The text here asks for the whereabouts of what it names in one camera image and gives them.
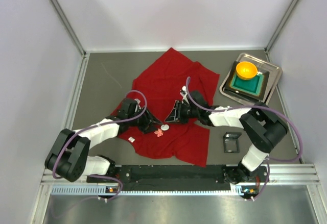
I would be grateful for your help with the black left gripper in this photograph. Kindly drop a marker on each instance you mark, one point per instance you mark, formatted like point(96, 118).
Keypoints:
point(146, 121)

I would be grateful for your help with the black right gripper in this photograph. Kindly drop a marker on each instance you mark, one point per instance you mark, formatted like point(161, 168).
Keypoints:
point(179, 112)

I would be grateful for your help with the round iridescent brooch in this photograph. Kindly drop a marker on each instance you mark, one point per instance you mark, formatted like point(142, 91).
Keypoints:
point(164, 127)

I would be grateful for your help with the red garment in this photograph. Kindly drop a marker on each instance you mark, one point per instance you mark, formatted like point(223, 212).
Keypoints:
point(161, 83)

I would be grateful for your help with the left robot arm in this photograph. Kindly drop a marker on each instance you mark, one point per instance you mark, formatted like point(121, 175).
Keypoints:
point(69, 156)

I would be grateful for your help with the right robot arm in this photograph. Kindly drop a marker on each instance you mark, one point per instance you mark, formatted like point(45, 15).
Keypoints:
point(264, 129)

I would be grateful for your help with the pink leaf brooch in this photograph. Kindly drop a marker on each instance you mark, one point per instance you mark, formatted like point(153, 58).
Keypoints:
point(159, 133)

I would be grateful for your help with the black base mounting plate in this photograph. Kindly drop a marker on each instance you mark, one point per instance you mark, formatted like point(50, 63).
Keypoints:
point(218, 173)

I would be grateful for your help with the small black open box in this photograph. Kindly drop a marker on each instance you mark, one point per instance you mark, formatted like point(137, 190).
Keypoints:
point(231, 142)

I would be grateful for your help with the orange bowl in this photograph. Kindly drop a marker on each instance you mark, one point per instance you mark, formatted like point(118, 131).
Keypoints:
point(246, 70)

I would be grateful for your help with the black and teal square plate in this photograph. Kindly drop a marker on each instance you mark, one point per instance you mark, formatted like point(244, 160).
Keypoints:
point(254, 88)

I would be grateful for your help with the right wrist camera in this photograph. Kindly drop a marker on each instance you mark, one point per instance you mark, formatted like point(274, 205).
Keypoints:
point(184, 94)

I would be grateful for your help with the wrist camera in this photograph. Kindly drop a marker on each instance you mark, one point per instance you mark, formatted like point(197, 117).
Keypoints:
point(138, 103)
point(184, 94)

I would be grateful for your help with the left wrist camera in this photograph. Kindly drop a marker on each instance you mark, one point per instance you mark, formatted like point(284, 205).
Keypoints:
point(138, 103)

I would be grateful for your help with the aluminium frame rail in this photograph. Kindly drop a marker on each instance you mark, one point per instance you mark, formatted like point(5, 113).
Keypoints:
point(284, 173)

